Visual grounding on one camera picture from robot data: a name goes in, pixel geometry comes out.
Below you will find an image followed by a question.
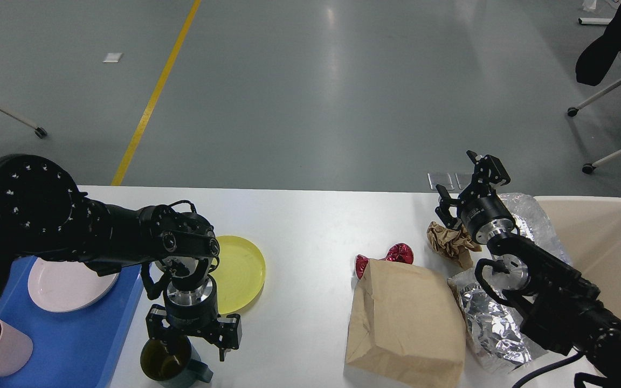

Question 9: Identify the clear plastic bag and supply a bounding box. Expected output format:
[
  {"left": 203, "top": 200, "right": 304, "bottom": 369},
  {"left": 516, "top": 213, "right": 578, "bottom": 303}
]
[{"left": 499, "top": 192, "right": 572, "bottom": 265}]

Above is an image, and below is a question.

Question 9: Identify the pink plate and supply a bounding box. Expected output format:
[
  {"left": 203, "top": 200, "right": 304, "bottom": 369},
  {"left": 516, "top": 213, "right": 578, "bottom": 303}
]
[{"left": 27, "top": 258, "right": 119, "bottom": 314}]

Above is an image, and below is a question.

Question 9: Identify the beige plastic bin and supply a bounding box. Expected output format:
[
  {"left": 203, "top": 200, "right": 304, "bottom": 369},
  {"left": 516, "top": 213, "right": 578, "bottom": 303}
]
[{"left": 537, "top": 196, "right": 621, "bottom": 319}]

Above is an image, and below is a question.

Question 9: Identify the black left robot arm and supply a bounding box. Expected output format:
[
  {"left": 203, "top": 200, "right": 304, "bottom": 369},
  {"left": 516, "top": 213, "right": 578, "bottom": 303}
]
[{"left": 0, "top": 154, "right": 242, "bottom": 359}]

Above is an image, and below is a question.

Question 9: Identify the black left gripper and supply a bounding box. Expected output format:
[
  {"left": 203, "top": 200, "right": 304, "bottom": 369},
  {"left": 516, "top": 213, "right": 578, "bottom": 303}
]
[{"left": 146, "top": 275, "right": 242, "bottom": 362}]

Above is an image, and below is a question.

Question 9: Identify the yellow plastic plate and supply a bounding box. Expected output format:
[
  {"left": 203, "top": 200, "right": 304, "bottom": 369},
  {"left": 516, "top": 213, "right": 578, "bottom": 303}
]
[{"left": 211, "top": 235, "right": 266, "bottom": 315}]

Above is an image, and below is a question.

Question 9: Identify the blue plastic tray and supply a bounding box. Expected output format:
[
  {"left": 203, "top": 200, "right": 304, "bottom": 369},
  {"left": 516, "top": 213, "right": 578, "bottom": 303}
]
[{"left": 0, "top": 257, "right": 143, "bottom": 387}]

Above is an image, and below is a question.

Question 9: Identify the brown paper bag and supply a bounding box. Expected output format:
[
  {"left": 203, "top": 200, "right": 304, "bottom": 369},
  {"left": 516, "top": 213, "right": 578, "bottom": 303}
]
[{"left": 345, "top": 259, "right": 466, "bottom": 387}]

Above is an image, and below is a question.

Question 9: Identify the crumpled brown paper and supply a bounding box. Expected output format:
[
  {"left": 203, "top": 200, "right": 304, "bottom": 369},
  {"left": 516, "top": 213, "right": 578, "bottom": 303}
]
[{"left": 426, "top": 221, "right": 481, "bottom": 270}]

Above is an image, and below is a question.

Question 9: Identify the crumpled aluminium foil sheet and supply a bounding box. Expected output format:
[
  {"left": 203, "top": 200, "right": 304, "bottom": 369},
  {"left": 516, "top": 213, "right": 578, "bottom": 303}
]
[{"left": 447, "top": 268, "right": 548, "bottom": 374}]

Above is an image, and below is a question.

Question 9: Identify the metal floor plate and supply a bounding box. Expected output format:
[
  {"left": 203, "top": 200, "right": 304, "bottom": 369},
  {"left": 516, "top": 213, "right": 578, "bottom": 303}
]
[{"left": 427, "top": 172, "right": 472, "bottom": 191}]

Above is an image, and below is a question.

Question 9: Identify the dark teal mug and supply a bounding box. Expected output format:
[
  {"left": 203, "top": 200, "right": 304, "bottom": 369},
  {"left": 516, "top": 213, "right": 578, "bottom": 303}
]
[{"left": 140, "top": 336, "right": 213, "bottom": 387}]

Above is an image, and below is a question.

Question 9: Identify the red foil wrapper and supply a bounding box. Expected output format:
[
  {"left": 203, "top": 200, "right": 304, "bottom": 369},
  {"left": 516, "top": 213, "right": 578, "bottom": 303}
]
[{"left": 355, "top": 242, "right": 414, "bottom": 280}]

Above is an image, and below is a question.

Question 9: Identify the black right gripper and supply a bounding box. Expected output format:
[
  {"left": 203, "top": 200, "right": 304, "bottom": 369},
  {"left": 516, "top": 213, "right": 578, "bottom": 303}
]
[{"left": 434, "top": 150, "right": 516, "bottom": 245}]

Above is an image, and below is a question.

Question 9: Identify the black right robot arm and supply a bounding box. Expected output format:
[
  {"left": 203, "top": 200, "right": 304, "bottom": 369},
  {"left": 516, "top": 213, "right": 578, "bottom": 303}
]
[{"left": 434, "top": 150, "right": 621, "bottom": 387}]

